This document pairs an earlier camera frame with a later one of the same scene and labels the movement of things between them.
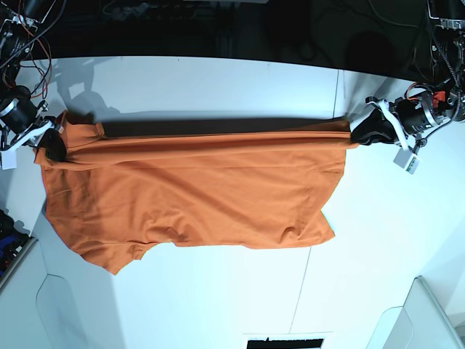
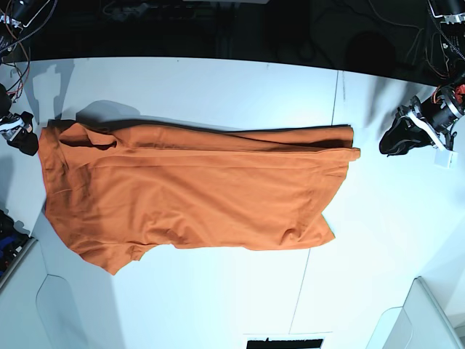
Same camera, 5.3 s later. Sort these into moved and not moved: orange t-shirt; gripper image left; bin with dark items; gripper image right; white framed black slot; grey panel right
Moved: gripper image right; gripper image left
Not moved: bin with dark items; grey panel right; white framed black slot; orange t-shirt
